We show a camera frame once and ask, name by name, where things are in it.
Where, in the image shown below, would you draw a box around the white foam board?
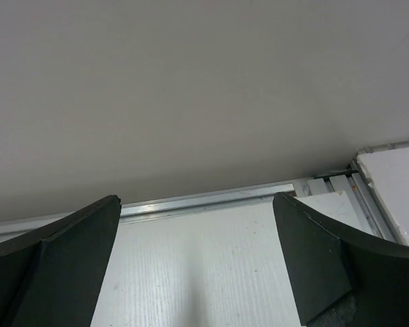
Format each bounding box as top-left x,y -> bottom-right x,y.
356,142 -> 409,246

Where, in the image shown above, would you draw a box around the aluminium table edge rail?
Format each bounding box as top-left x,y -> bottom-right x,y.
0,181 -> 294,236

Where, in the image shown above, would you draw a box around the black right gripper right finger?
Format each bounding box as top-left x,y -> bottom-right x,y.
273,193 -> 409,326

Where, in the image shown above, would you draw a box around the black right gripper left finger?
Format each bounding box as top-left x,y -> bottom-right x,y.
0,195 -> 121,326

